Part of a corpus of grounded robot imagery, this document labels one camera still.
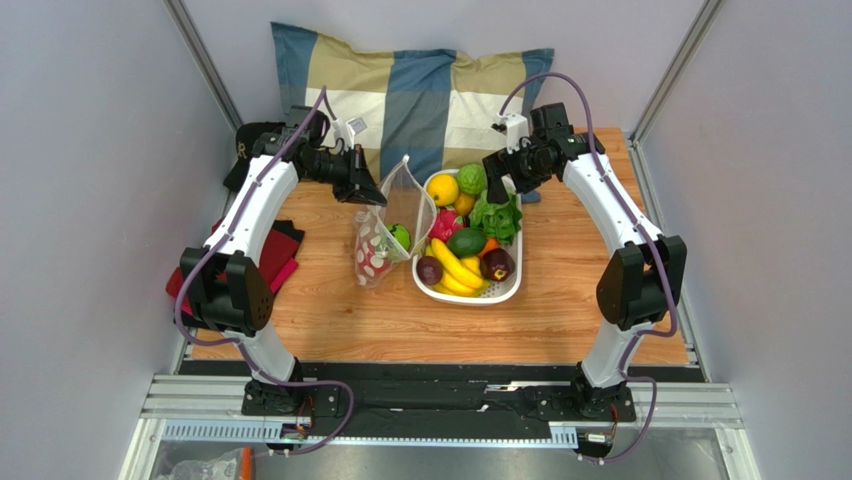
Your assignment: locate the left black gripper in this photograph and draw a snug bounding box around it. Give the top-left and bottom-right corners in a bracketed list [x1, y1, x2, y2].
[304, 145, 388, 208]

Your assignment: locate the green bumpy fruit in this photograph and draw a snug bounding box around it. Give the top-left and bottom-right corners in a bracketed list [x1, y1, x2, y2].
[456, 163, 488, 196]

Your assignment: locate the green leafy lettuce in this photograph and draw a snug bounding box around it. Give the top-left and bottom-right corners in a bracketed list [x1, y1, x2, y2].
[468, 191, 523, 244]

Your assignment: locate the clear dotted zip bag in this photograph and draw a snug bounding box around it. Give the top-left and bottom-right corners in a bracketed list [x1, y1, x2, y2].
[354, 155, 437, 288]

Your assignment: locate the small green watermelon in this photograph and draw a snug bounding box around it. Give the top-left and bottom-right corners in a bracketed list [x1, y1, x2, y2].
[387, 223, 412, 252]

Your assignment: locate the yellow lemon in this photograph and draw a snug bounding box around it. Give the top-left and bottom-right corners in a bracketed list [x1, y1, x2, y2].
[426, 173, 460, 208]

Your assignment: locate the red apple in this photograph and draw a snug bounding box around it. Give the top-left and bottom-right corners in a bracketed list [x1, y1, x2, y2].
[355, 248, 393, 284]

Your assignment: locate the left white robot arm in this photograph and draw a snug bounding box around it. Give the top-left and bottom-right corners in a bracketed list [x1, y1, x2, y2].
[175, 106, 387, 404]

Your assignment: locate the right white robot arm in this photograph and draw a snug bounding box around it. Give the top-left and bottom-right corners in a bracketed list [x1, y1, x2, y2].
[483, 103, 687, 402]

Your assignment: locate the small orange fruit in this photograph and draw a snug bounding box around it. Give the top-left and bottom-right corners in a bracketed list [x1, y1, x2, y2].
[452, 192, 478, 217]

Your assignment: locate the pink dragon fruit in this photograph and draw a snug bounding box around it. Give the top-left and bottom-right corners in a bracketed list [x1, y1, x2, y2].
[428, 208, 467, 243]

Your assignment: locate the green avocado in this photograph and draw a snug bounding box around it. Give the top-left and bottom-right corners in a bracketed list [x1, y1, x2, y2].
[446, 228, 488, 258]

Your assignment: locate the checked blue beige pillow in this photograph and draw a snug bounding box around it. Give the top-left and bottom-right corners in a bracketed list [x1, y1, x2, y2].
[271, 23, 555, 181]

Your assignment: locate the red folded cloth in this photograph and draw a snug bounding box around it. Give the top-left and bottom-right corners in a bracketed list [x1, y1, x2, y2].
[166, 219, 306, 307]

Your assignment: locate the black baseball cap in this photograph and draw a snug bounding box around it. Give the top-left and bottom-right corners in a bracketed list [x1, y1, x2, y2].
[223, 122, 282, 193]

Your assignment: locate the dark red mangosteen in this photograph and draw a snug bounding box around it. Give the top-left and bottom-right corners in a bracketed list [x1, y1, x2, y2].
[480, 248, 516, 282]

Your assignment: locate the dark purple plum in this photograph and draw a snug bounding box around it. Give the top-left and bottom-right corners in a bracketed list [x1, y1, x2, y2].
[416, 255, 444, 286]

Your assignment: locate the white plastic fruit basket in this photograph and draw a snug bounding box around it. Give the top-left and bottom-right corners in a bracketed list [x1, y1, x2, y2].
[409, 168, 524, 307]

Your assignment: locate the yellow banana bunch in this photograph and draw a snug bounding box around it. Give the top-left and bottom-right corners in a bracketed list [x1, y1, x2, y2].
[427, 239, 490, 298]

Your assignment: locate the crumpled plastic packet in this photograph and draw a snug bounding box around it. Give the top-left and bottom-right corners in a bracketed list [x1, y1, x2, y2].
[158, 447, 254, 480]

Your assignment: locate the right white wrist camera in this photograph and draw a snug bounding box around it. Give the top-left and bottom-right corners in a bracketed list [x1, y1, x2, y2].
[492, 113, 530, 154]

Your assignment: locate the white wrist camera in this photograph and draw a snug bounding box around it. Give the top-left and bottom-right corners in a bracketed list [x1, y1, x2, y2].
[331, 117, 367, 153]
[492, 113, 530, 154]

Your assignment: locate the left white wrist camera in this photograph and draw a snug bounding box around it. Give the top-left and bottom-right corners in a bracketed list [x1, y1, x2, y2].
[331, 117, 367, 153]

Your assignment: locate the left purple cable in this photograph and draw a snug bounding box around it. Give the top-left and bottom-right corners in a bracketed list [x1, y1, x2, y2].
[172, 85, 356, 457]

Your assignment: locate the purple cable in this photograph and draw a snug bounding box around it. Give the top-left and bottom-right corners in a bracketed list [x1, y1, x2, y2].
[172, 85, 356, 457]
[499, 71, 679, 465]

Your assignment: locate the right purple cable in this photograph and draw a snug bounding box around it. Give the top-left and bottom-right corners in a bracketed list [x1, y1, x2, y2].
[499, 71, 679, 465]

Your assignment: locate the black mounting base plate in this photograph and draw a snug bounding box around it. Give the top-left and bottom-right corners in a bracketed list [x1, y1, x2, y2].
[179, 359, 707, 441]

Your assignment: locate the aluminium rail frame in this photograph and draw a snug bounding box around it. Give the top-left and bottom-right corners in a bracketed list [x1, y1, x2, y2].
[120, 352, 760, 479]

